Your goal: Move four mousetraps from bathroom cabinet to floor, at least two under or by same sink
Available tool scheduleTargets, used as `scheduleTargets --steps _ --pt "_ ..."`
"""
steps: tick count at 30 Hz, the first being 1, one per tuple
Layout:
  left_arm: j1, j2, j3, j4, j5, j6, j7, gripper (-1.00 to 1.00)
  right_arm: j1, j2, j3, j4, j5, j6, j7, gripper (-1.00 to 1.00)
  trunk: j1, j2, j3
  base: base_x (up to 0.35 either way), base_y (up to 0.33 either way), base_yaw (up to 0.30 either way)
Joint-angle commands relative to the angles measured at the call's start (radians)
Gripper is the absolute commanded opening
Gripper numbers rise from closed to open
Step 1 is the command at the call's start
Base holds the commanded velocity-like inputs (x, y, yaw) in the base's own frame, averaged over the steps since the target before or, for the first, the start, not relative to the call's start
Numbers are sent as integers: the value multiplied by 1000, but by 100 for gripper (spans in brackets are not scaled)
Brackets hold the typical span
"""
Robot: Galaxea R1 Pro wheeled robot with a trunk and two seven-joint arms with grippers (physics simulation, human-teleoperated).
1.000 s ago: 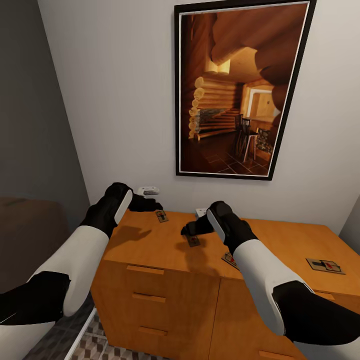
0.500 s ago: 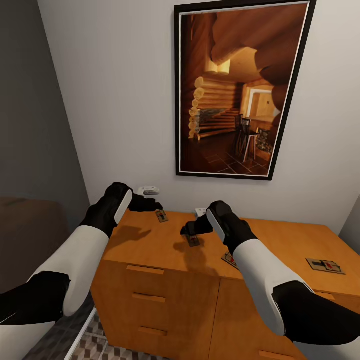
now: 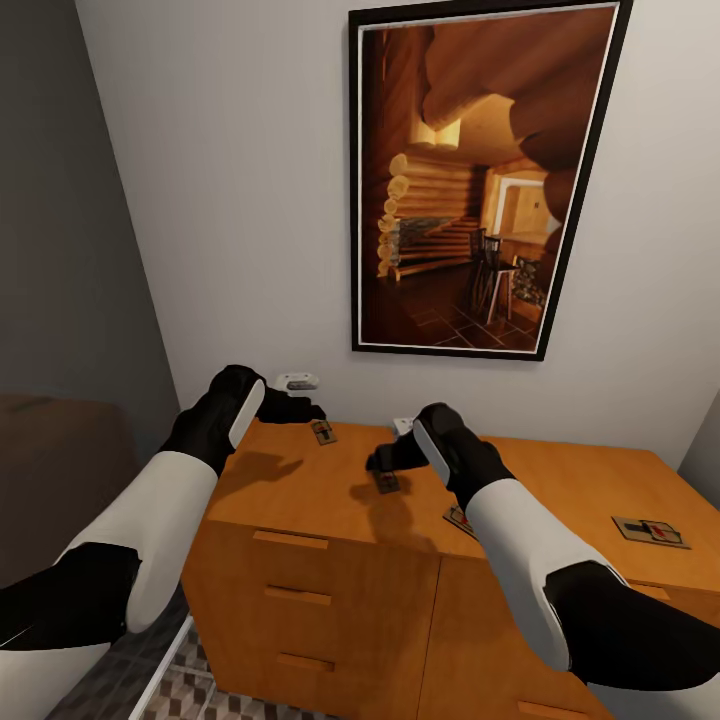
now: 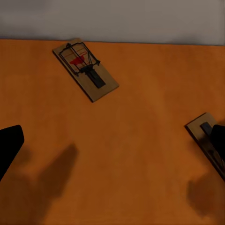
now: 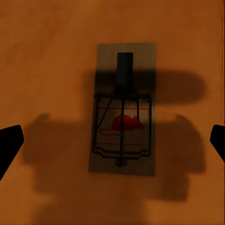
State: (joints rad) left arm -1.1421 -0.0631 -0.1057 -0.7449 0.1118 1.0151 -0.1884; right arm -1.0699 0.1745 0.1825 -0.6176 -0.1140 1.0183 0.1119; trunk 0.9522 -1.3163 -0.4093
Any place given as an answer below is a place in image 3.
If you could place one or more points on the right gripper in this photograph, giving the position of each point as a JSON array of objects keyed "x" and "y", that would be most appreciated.
[{"x": 393, "y": 457}]

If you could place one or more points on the mousetrap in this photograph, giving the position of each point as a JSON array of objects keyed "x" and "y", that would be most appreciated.
[
  {"x": 324, "y": 433},
  {"x": 456, "y": 516},
  {"x": 387, "y": 481},
  {"x": 650, "y": 532}
]

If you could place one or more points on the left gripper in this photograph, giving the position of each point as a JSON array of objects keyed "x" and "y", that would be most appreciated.
[{"x": 295, "y": 410}]

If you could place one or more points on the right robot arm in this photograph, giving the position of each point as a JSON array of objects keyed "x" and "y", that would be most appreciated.
[{"x": 641, "y": 658}]

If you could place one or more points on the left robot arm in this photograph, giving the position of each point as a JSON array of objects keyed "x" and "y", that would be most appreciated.
[{"x": 121, "y": 571}]

